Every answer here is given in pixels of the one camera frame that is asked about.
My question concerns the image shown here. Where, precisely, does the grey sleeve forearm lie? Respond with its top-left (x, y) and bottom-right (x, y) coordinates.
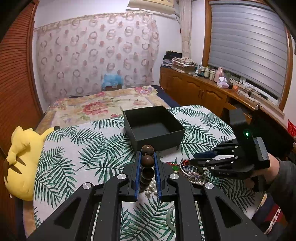
top-left (271, 159), bottom-right (295, 240)

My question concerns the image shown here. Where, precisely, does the yellow Pikachu plush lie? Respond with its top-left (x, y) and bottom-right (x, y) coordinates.
top-left (4, 126), bottom-right (60, 201)

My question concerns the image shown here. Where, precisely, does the circle pattern sheer curtain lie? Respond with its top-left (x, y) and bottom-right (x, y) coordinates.
top-left (36, 12), bottom-right (159, 103)

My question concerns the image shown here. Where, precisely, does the black square box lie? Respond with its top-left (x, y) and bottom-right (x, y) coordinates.
top-left (123, 105), bottom-right (185, 151)

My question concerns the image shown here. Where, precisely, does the brown wooden bead bracelet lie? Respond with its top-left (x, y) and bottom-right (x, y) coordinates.
top-left (139, 144), bottom-right (156, 193)

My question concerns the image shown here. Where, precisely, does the toiletry bottles group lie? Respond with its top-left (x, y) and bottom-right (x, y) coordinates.
top-left (195, 65), bottom-right (225, 82)

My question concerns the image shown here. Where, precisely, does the blue plush toy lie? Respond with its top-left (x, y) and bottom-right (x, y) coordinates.
top-left (102, 74), bottom-right (123, 91)

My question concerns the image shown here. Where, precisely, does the stack of folded clothes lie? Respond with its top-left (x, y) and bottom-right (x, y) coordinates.
top-left (162, 51), bottom-right (198, 73)

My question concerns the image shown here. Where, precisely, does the wooden louvered wardrobe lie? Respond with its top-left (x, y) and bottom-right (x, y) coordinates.
top-left (0, 0), bottom-right (45, 241)

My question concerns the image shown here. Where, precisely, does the pale jade bangle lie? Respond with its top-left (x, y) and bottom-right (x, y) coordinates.
top-left (166, 204), bottom-right (176, 232)

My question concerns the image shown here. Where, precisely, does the white pearl necklace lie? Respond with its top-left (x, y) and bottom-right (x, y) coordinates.
top-left (144, 179), bottom-right (159, 198)

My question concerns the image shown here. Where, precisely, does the right hand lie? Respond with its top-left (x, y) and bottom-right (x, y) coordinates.
top-left (251, 154), bottom-right (285, 196)

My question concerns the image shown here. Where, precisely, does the pink tissue box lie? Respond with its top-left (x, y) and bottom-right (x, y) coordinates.
top-left (217, 76), bottom-right (229, 89)

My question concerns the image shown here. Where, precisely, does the palm leaf print cloth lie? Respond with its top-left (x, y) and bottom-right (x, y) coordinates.
top-left (29, 105), bottom-right (266, 240)

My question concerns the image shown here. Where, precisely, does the pile of mixed jewelry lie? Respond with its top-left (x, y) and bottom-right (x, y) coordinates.
top-left (165, 160), bottom-right (210, 186)

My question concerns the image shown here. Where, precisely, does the floral bed cover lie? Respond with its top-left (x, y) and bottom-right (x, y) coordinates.
top-left (36, 85), bottom-right (178, 133)

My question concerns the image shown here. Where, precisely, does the beige air conditioner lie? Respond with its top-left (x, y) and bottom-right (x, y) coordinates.
top-left (127, 0), bottom-right (175, 15)

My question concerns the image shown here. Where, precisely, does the wooden sideboard cabinet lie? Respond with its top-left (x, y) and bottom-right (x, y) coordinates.
top-left (159, 67), bottom-right (287, 128)

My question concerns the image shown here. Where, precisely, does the grey window blind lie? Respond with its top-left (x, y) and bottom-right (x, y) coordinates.
top-left (208, 1), bottom-right (287, 99)

